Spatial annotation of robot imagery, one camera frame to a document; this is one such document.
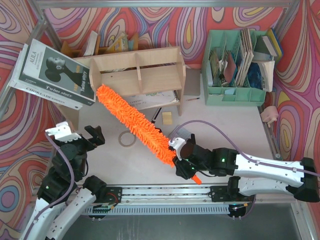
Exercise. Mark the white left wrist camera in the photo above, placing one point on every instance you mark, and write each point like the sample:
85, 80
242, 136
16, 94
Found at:
63, 133

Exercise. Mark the blue yellow book in organizer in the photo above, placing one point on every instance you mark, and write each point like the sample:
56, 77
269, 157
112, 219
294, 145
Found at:
272, 43

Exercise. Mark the pink pig figurine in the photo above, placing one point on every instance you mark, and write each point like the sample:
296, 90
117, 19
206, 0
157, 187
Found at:
269, 115

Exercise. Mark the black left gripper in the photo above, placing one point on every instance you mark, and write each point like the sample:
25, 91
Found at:
88, 139

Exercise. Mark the yellow sticky notes pad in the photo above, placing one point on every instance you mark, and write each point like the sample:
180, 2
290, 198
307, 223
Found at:
167, 118

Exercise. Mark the orange chenille duster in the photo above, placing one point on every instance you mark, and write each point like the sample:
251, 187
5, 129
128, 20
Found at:
137, 124

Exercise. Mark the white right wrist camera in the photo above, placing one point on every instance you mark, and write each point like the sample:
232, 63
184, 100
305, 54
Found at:
177, 143

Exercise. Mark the stack of thin beige books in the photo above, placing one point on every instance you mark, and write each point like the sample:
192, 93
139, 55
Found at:
244, 58

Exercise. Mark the small calculator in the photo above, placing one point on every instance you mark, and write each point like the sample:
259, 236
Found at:
181, 133

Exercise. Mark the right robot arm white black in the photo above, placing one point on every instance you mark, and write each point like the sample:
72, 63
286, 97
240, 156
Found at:
248, 175

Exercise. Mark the masking tape roll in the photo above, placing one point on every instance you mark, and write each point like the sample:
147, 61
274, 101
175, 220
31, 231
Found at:
127, 139

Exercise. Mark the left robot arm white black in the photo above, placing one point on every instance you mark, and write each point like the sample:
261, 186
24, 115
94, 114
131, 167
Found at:
52, 217

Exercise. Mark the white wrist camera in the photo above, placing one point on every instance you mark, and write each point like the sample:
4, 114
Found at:
63, 133
177, 143

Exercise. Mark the spiral notebook under shelf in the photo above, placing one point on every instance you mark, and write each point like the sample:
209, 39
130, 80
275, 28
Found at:
152, 100

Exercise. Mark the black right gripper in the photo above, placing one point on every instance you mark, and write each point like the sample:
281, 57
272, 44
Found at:
180, 165

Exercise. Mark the black white Twins story book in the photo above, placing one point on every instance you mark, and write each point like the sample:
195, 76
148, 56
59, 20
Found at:
56, 73

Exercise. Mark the mint green desk organizer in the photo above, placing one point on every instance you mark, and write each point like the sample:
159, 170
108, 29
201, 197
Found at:
218, 92

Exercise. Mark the black white marker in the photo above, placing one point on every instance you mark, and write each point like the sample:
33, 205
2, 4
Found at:
157, 112

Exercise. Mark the open white book in organizer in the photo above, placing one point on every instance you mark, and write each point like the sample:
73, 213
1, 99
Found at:
267, 74

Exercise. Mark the small pencil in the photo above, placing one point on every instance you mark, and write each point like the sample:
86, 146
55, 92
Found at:
192, 99

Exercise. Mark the red booklet in organizer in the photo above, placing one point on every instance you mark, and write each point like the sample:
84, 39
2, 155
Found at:
229, 67

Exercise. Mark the white book under top book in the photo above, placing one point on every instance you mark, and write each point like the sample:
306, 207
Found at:
16, 83

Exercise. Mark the aluminium mounting rail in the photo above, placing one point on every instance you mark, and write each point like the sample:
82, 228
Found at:
149, 194

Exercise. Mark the wooden bookshelf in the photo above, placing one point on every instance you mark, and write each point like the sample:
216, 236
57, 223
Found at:
139, 72

